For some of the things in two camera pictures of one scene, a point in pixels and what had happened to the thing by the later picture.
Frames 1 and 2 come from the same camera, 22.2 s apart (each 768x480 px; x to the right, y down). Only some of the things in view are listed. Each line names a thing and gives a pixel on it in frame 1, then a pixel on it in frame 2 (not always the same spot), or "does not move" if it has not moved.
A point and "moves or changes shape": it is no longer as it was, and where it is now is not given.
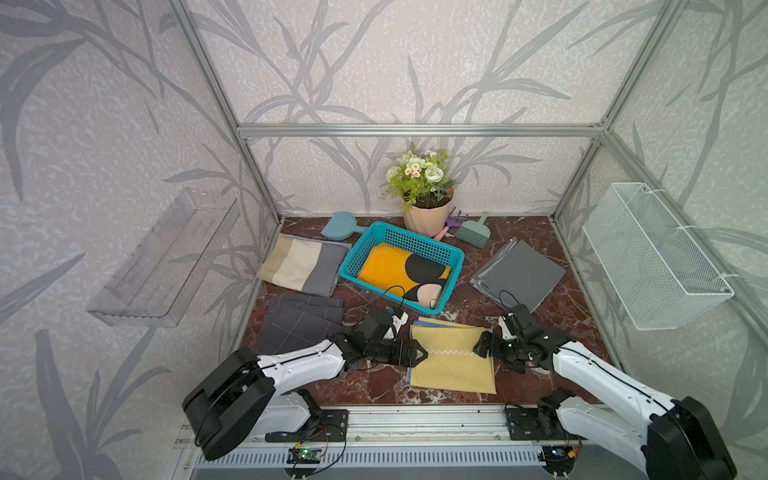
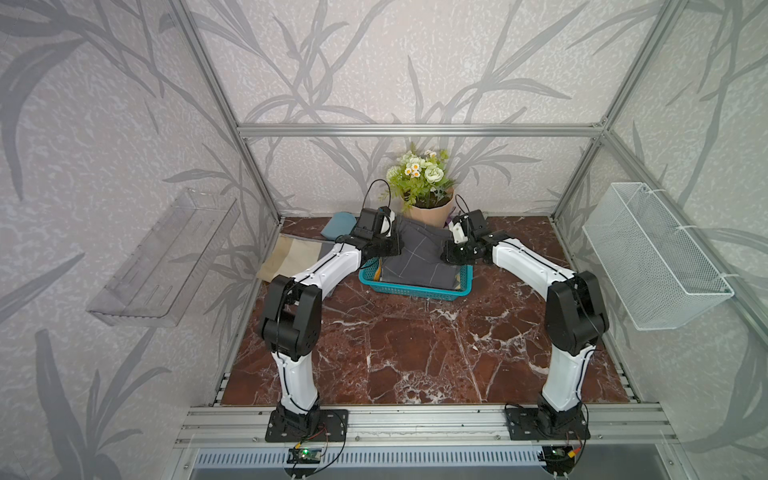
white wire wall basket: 658,276 does not move
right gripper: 493,349 -> 447,254
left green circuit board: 307,455 does not move
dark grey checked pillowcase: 296,320 moves or changes shape
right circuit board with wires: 559,459 does not move
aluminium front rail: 446,426 does not move
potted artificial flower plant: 424,189 does not move
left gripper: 408,353 -> 395,246
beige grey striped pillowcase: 309,265 does not move
